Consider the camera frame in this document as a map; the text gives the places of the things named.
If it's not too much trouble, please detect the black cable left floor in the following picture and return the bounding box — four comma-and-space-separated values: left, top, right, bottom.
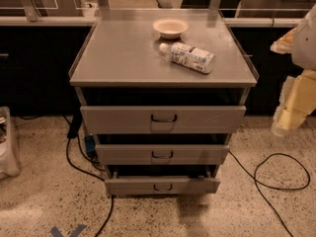
62, 115, 115, 237

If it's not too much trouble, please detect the grey bottom drawer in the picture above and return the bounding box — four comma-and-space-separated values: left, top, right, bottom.
105, 178, 220, 196

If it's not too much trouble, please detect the clear plastic water bottle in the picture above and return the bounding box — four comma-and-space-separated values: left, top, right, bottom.
159, 42, 215, 74

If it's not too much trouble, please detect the white paper bowl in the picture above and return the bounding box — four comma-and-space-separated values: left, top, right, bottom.
153, 18, 189, 40

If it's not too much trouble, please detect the grey middle drawer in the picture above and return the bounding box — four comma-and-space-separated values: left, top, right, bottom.
96, 144, 229, 165

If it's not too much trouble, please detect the grey metal drawer cabinet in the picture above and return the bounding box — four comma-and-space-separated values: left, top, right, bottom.
70, 9, 258, 181

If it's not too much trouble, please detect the black cable right floor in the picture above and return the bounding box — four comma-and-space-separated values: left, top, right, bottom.
228, 150, 312, 237

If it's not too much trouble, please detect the grey top drawer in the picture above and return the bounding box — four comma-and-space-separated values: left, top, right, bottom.
81, 106, 246, 134

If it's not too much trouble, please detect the grey drawer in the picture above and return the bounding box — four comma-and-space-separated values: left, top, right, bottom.
105, 178, 220, 196
96, 144, 229, 165
81, 106, 246, 134

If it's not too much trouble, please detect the white plastic bin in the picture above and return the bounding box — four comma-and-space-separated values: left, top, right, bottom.
0, 107, 21, 180

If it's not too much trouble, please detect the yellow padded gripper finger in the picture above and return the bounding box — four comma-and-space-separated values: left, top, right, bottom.
272, 70, 316, 136
271, 28, 296, 54

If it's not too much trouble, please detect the black cable floor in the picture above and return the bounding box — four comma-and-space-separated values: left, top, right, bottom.
62, 115, 115, 237
228, 150, 312, 237

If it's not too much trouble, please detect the blue power box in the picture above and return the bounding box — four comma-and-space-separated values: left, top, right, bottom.
84, 135, 96, 156

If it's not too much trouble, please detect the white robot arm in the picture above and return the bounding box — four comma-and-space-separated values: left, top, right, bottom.
271, 5, 316, 136

